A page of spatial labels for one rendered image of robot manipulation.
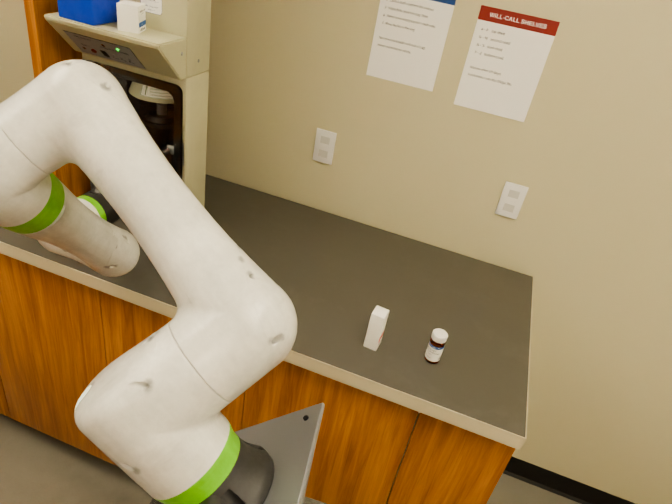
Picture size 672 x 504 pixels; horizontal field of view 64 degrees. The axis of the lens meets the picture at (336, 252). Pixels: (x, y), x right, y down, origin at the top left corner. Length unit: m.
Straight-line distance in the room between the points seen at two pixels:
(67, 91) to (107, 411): 0.42
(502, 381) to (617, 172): 0.72
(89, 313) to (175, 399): 1.02
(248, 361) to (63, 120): 0.41
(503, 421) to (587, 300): 0.75
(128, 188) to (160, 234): 0.08
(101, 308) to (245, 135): 0.77
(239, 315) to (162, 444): 0.17
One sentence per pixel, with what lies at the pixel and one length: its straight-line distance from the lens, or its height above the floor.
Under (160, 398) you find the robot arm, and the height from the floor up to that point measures 1.33.
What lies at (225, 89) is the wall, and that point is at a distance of 1.94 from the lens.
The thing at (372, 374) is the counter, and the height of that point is 0.94.
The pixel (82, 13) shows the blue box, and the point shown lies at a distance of 1.49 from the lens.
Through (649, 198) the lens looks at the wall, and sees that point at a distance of 1.79.
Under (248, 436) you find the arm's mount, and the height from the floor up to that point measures 1.13.
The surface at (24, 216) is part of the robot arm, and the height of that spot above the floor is 1.38.
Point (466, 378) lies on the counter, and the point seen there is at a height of 0.94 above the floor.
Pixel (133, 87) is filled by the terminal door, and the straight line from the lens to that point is 1.57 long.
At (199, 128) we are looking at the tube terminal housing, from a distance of 1.59.
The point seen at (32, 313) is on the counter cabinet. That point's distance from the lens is 1.85.
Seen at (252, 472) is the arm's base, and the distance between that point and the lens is 0.77.
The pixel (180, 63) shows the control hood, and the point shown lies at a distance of 1.45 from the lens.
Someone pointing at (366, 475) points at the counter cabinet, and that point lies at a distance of 1.57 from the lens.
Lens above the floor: 1.83
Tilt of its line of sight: 32 degrees down
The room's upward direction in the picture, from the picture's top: 11 degrees clockwise
